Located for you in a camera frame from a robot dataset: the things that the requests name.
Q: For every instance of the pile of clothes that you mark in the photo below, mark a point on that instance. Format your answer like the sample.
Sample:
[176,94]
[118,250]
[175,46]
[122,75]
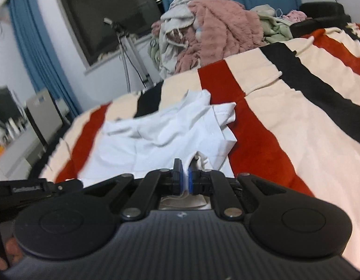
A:
[195,33]

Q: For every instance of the dark window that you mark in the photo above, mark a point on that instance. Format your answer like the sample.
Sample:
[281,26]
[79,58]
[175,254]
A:
[95,37]

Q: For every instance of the white wooden chair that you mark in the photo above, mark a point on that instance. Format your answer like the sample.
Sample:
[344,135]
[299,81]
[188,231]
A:
[45,117]

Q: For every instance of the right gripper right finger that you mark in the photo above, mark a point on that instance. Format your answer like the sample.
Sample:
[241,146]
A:
[216,186]

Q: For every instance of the white desk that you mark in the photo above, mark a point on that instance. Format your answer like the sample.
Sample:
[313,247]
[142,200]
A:
[23,147]

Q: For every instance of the silver tripod stand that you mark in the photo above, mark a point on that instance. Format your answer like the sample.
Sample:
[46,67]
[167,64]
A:
[129,54]

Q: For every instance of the white t-shirt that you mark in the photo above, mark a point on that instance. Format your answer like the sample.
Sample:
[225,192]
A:
[192,130]

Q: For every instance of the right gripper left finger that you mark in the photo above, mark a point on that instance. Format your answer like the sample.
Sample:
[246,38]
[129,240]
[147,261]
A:
[155,185]

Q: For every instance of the striped bed blanket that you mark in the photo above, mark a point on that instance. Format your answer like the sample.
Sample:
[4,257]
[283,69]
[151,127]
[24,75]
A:
[297,118]

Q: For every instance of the left blue curtain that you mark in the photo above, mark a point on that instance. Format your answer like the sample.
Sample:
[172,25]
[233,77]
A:
[38,53]

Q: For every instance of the person's left hand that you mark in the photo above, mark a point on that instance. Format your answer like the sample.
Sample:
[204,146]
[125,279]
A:
[13,254]

